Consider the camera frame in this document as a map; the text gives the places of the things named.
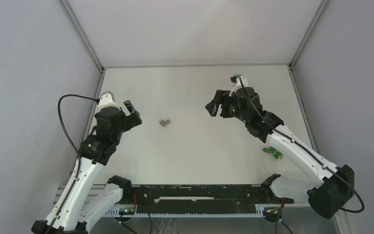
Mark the green water faucet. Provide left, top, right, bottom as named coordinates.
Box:
left=262, top=147, right=283, bottom=160

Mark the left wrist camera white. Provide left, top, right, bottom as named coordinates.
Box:
left=97, top=91, right=119, bottom=109

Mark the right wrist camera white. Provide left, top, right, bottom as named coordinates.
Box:
left=229, top=74, right=249, bottom=97

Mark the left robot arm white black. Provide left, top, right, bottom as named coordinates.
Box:
left=31, top=99, right=142, bottom=234

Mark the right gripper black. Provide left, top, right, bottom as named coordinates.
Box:
left=206, top=90, right=249, bottom=123

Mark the white slotted cable duct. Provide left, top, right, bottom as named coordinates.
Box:
left=102, top=206, right=266, bottom=218

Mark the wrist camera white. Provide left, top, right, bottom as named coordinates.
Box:
left=229, top=74, right=249, bottom=97
left=97, top=91, right=119, bottom=109

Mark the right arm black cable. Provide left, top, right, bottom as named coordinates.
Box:
left=237, top=76, right=366, bottom=214

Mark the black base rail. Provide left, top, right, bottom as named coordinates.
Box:
left=113, top=174, right=282, bottom=214

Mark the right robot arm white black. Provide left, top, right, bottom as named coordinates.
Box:
left=205, top=87, right=355, bottom=219

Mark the silver metal elbow fitting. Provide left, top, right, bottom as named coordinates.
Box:
left=159, top=119, right=171, bottom=127

